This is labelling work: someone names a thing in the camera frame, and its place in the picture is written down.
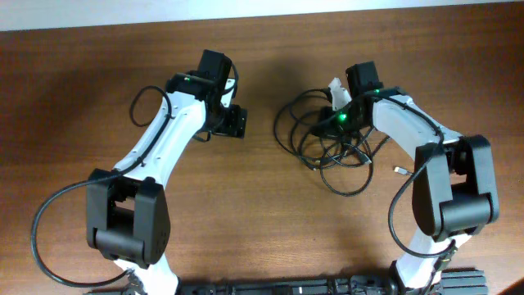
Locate long black usb cable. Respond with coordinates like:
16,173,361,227
273,96,376,197

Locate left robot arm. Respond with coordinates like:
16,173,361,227
86,49,247,294

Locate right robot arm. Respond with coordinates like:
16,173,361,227
318,61,499,294

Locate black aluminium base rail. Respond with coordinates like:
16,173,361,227
90,270,489,295

